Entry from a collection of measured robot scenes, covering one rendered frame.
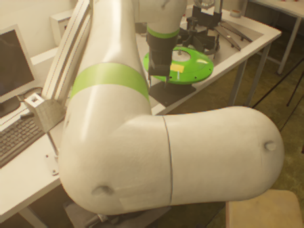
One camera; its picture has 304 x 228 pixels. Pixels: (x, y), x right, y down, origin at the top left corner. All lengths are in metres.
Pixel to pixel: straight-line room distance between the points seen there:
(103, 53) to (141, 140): 0.16
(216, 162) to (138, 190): 0.08
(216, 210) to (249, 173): 1.52
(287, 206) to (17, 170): 1.18
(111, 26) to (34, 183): 0.59
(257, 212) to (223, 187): 0.88
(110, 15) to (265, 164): 0.36
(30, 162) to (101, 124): 0.67
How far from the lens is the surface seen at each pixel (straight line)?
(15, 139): 0.96
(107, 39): 0.37
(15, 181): 0.87
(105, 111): 0.25
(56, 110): 0.68
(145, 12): 0.56
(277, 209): 1.18
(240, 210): 1.10
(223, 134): 0.25
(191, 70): 0.93
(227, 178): 0.25
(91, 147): 0.23
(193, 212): 1.72
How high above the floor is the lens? 1.57
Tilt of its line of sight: 43 degrees down
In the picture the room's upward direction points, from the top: 2 degrees clockwise
